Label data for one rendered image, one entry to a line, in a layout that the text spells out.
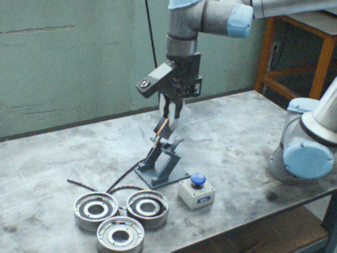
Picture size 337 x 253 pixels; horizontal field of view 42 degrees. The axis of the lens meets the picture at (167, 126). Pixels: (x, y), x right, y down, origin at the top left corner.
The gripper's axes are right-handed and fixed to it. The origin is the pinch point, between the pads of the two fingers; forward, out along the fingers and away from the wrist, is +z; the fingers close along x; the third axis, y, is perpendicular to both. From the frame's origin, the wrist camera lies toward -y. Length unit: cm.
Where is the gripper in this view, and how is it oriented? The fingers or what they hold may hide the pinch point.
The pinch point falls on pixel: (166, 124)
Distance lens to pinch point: 116.4
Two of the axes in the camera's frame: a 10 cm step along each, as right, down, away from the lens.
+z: -0.8, 8.6, 5.1
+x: -5.4, -4.7, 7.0
